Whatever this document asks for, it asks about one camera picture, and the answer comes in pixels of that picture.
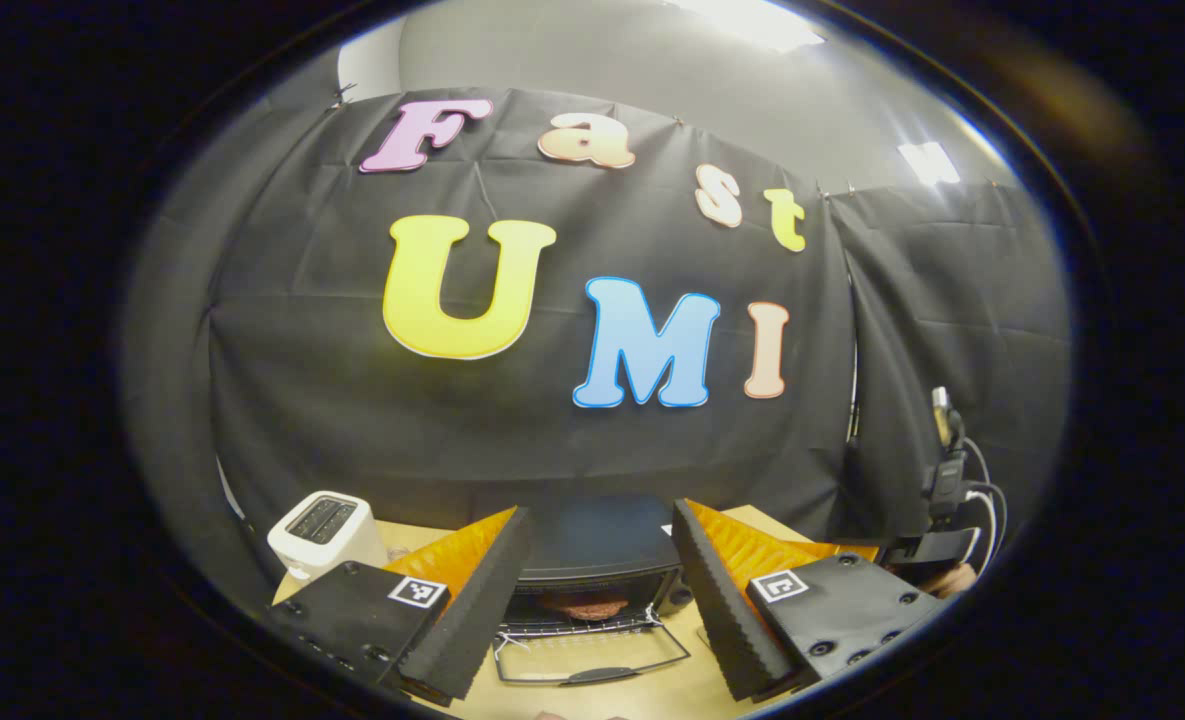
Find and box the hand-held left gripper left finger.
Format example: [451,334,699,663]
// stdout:
[267,507,535,706]

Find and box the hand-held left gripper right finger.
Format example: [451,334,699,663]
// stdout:
[670,498,943,703]

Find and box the brown meat piece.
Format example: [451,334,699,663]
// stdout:
[537,590,633,623]

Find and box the black electric oven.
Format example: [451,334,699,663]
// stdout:
[492,495,698,686]

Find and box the white toaster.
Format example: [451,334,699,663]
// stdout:
[267,490,390,583]

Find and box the black backdrop cloth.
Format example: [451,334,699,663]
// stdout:
[122,85,1071,601]

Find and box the ceiling light panel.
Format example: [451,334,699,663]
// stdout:
[897,142,961,186]
[672,0,828,51]

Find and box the white cable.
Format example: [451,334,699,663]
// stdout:
[960,438,1009,566]

